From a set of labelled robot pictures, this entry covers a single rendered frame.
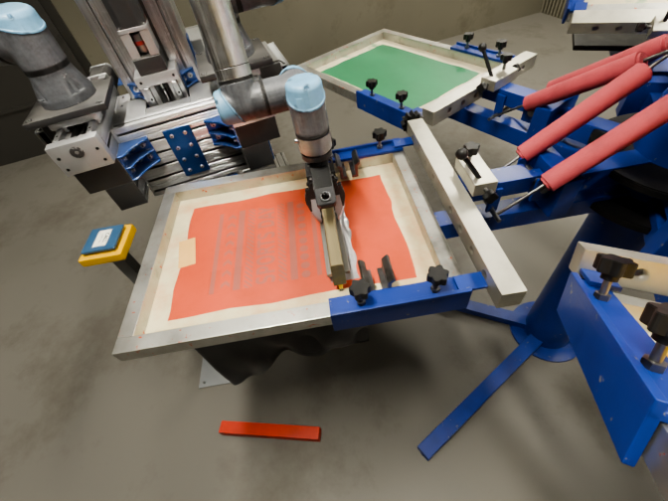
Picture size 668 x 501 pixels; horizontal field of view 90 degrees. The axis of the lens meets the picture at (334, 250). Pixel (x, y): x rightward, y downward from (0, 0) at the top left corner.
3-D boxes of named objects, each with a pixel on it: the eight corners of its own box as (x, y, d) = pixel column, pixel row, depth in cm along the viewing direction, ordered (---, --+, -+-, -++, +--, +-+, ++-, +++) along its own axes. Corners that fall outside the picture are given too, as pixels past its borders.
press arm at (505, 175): (462, 204, 89) (466, 189, 85) (454, 189, 93) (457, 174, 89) (528, 192, 89) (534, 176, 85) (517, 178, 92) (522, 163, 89)
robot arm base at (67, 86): (49, 94, 105) (23, 61, 97) (98, 82, 107) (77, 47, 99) (38, 115, 95) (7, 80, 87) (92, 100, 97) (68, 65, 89)
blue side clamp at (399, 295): (334, 331, 75) (330, 315, 70) (331, 312, 79) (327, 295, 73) (467, 308, 75) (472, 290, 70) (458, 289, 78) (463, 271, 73)
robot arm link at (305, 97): (316, 67, 69) (327, 82, 63) (324, 117, 77) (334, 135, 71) (278, 76, 68) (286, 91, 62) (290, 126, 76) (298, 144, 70)
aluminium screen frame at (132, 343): (121, 361, 76) (110, 354, 73) (171, 196, 114) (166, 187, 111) (467, 300, 75) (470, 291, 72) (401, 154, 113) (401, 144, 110)
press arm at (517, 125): (365, 83, 170) (364, 71, 165) (374, 79, 172) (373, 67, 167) (641, 198, 98) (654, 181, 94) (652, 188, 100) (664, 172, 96)
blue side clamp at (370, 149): (313, 180, 112) (309, 162, 106) (312, 171, 115) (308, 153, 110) (403, 164, 111) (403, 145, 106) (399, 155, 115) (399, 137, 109)
